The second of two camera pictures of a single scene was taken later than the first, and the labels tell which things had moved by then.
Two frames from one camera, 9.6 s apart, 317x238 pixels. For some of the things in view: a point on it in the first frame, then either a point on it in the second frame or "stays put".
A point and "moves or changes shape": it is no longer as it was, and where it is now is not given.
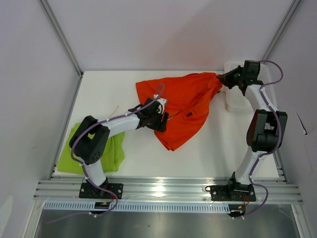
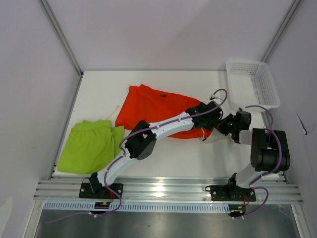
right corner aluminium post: [268, 51] stays put
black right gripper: [227, 77] -> [221, 125]
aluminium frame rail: [68, 191] stays put
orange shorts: [188, 98] moves or changes shape
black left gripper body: [155, 122] -> [211, 123]
